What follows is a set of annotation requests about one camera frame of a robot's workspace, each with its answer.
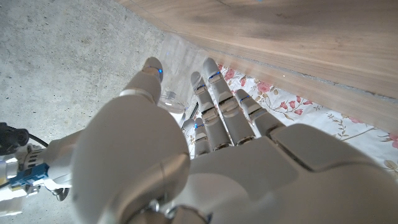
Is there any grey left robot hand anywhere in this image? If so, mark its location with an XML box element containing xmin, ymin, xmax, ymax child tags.
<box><xmin>70</xmin><ymin>56</ymin><xmax>398</xmax><ymax>224</ymax></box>

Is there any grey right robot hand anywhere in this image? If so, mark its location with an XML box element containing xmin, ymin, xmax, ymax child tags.
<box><xmin>40</xmin><ymin>117</ymin><xmax>196</xmax><ymax>190</ymax></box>

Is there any clear plastic medicine bottle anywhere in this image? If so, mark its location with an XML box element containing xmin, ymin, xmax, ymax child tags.
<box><xmin>157</xmin><ymin>32</ymin><xmax>209</xmax><ymax>114</ymax></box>

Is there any floral backdrop cloth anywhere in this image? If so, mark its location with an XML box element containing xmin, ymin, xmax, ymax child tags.
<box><xmin>182</xmin><ymin>63</ymin><xmax>398</xmax><ymax>175</ymax></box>

